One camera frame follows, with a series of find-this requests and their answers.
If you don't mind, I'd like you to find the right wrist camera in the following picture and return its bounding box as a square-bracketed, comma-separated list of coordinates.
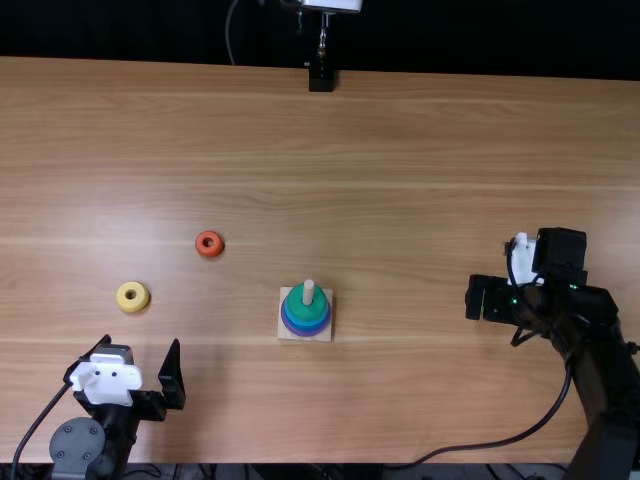
[501, 231, 545, 289]

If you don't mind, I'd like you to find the orange ring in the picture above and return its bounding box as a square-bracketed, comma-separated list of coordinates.
[194, 229, 227, 260]

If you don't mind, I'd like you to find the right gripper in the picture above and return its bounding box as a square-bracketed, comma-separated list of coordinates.
[464, 227, 590, 322]

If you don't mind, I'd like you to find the white device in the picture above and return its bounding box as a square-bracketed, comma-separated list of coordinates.
[298, 0, 363, 15]

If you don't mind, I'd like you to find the grey cable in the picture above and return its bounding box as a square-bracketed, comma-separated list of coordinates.
[225, 0, 241, 67]

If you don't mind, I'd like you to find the yellow ring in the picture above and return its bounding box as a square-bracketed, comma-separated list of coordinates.
[115, 280, 152, 315]

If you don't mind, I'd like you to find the dark green ring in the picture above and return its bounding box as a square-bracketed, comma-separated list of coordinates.
[285, 284, 329, 314]

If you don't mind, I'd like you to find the black clamp stand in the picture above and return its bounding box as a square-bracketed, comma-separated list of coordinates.
[294, 9, 341, 94]

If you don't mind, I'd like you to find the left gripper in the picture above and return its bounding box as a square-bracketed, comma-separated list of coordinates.
[73, 333, 187, 424]

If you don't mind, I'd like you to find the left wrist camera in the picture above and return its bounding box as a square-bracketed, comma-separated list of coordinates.
[68, 351, 145, 407]

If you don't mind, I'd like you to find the light blue ring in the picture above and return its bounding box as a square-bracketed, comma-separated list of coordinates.
[283, 298, 331, 324]

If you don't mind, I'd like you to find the black cable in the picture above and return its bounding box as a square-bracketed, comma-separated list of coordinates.
[503, 242, 539, 348]
[394, 362, 575, 469]
[9, 382, 74, 480]

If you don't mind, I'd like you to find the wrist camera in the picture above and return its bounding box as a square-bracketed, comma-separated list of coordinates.
[501, 231, 545, 289]
[68, 351, 145, 407]

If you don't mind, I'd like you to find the wooden peg base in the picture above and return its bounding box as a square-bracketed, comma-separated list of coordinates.
[276, 277, 336, 344]

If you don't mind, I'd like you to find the purple ring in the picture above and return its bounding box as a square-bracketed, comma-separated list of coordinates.
[280, 305, 333, 338]

